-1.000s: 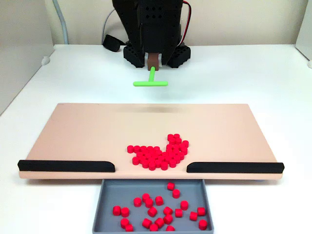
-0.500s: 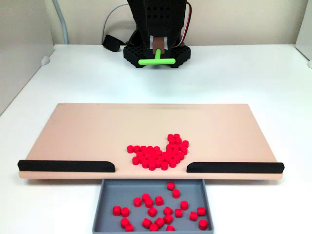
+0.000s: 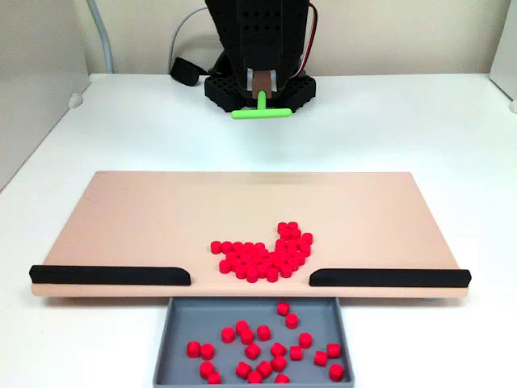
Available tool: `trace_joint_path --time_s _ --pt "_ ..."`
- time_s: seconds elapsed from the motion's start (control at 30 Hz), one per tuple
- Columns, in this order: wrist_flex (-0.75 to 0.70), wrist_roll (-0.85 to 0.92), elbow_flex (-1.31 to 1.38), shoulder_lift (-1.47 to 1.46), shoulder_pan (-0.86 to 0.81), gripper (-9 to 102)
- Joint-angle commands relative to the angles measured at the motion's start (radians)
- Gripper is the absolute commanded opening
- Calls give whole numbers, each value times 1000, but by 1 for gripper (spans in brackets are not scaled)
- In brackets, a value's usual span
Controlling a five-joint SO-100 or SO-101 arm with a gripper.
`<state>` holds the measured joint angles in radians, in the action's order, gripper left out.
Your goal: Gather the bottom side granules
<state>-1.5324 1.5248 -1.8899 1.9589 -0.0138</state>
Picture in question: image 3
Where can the green T-shaped pusher brown block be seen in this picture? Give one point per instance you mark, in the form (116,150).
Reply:
(261,114)

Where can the red cylindrical granule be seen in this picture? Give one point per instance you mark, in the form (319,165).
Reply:
(320,358)
(336,372)
(305,340)
(264,369)
(278,363)
(263,332)
(228,334)
(282,379)
(243,369)
(206,368)
(225,265)
(278,348)
(282,309)
(296,352)
(214,378)
(207,351)
(246,337)
(193,348)
(255,378)
(216,246)
(333,350)
(252,351)
(241,326)
(291,321)

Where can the pile of red granules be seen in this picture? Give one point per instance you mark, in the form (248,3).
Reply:
(262,258)

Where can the small white plastic clip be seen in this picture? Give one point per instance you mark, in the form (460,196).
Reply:
(75,100)
(514,106)

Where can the beige board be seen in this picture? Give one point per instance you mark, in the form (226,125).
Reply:
(121,226)

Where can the black foam strip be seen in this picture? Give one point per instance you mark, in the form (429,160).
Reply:
(101,275)
(383,278)

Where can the grey plastic tray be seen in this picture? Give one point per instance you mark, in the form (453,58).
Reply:
(190,319)

